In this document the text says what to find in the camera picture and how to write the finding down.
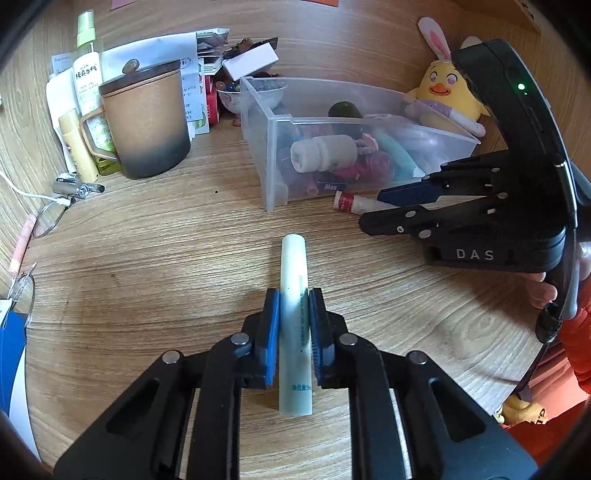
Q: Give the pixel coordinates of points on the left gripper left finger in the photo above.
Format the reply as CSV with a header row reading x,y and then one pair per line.
x,y
182,412

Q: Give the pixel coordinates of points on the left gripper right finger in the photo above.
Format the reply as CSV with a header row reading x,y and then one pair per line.
x,y
409,419

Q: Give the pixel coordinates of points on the light green tube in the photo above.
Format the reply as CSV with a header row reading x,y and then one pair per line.
x,y
295,384

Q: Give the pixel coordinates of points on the dark green jar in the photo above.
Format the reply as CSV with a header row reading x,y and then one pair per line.
x,y
345,109

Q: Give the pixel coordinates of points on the white figurine bottle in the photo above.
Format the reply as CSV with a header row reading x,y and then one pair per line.
x,y
323,153

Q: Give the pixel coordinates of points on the blue Max staples box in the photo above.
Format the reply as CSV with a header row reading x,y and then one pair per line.
x,y
331,186

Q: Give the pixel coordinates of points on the right hand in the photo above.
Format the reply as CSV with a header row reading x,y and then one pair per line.
x,y
541,293

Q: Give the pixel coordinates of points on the blue white card tag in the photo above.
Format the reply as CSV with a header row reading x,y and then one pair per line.
x,y
13,384

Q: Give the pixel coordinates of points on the yellow chick plush toy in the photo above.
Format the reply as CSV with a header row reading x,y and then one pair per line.
x,y
443,88

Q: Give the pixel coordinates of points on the beige lip balm stick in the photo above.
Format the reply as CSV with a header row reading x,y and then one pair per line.
x,y
357,204

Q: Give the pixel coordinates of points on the pink pen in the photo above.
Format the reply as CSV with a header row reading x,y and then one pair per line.
x,y
21,245

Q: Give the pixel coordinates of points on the clear plastic storage bin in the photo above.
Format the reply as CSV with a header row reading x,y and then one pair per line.
x,y
313,137

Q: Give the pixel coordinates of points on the yellow tube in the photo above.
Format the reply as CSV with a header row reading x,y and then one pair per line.
x,y
85,166

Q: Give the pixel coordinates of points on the white ceramic bowl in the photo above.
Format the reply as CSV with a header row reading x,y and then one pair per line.
x,y
269,90

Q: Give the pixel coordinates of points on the white small box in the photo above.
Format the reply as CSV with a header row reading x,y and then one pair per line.
x,y
252,61

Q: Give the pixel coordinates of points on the brown lidded mug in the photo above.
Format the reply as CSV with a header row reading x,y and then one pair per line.
x,y
145,115

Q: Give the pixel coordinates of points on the green spray bottle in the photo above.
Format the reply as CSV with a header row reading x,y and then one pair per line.
x,y
87,75

